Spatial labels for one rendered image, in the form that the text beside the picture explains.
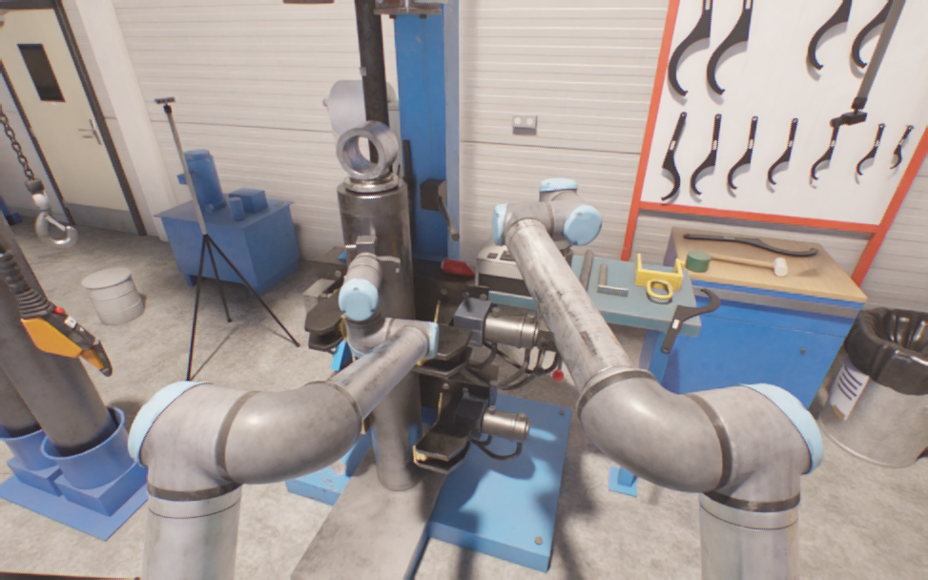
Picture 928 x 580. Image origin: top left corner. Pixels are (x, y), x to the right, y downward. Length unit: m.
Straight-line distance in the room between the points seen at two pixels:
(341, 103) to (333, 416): 1.88
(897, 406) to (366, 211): 2.55
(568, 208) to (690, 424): 0.57
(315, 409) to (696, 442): 0.46
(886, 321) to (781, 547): 2.50
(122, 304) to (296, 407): 3.54
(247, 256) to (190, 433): 3.21
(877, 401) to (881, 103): 1.59
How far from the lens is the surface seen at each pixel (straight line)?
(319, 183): 4.09
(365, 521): 2.11
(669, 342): 1.50
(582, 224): 1.01
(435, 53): 1.71
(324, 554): 2.07
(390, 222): 1.39
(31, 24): 5.87
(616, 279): 1.82
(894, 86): 3.46
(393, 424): 1.85
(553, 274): 0.79
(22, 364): 2.33
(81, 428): 2.50
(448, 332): 1.53
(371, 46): 1.73
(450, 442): 1.81
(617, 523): 2.34
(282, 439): 0.62
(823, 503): 2.83
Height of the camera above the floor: 1.89
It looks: 30 degrees down
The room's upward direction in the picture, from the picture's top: straight up
